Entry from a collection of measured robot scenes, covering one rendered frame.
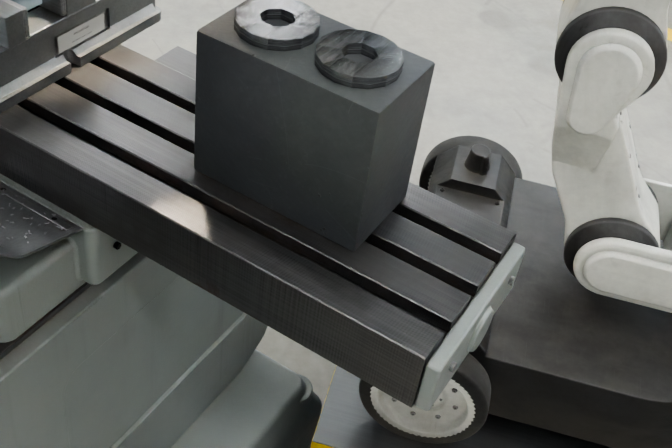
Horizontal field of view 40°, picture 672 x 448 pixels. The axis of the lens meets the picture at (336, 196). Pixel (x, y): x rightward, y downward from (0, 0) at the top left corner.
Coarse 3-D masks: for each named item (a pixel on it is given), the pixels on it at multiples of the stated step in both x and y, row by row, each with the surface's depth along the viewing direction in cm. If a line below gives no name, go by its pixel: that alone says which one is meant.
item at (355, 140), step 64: (256, 0) 97; (256, 64) 91; (320, 64) 90; (384, 64) 90; (256, 128) 96; (320, 128) 91; (384, 128) 89; (256, 192) 102; (320, 192) 96; (384, 192) 98
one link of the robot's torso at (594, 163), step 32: (608, 32) 116; (576, 64) 119; (608, 64) 117; (640, 64) 116; (576, 96) 121; (608, 96) 120; (576, 128) 124; (608, 128) 124; (576, 160) 132; (608, 160) 132; (576, 192) 137; (608, 192) 135; (640, 192) 139; (576, 224) 140; (608, 224) 137; (640, 224) 138
